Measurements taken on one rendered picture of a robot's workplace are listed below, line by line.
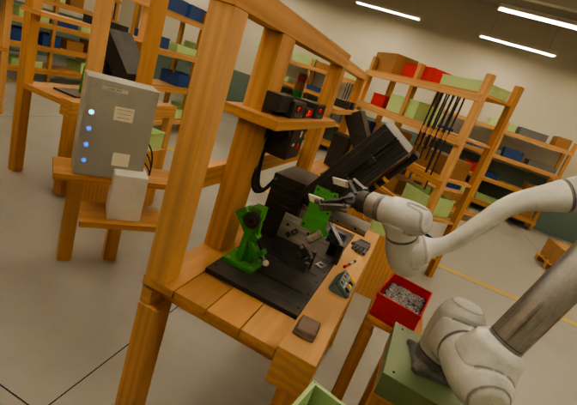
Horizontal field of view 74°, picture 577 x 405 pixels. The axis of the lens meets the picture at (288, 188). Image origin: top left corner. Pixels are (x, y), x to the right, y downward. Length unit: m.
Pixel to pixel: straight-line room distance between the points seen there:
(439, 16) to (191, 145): 10.02
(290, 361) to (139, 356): 0.65
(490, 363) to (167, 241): 1.06
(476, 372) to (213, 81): 1.12
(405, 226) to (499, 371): 0.45
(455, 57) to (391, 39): 1.65
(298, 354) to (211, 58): 0.97
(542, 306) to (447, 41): 9.90
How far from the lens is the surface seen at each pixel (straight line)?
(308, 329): 1.41
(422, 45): 10.86
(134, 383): 1.81
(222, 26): 1.24
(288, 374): 1.38
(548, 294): 1.24
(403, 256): 1.28
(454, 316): 1.41
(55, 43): 9.41
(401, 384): 1.40
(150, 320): 1.60
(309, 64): 10.70
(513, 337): 1.27
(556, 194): 1.33
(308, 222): 1.81
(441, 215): 4.71
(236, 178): 1.65
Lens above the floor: 1.73
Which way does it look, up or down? 16 degrees down
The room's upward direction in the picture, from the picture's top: 19 degrees clockwise
